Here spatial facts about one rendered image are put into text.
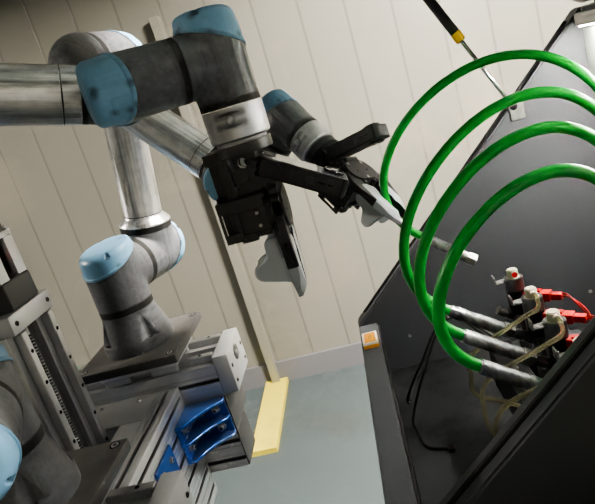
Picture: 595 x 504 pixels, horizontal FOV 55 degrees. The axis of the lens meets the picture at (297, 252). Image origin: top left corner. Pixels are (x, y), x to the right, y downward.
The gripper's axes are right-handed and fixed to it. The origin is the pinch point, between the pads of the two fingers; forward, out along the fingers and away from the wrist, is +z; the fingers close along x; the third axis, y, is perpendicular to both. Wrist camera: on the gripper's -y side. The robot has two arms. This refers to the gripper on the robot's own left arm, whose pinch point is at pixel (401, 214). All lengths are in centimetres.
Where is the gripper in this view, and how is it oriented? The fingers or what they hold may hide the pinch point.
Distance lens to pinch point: 99.4
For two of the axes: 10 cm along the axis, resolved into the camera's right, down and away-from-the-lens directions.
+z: 6.3, 6.8, -3.7
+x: -6.4, 1.7, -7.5
